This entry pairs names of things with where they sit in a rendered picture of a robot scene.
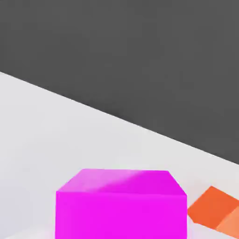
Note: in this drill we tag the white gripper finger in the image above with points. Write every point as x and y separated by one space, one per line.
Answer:
41 236

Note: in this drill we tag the small magenta cube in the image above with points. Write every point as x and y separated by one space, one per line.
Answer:
121 214

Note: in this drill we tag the small orange cube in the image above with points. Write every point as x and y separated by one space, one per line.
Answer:
212 207

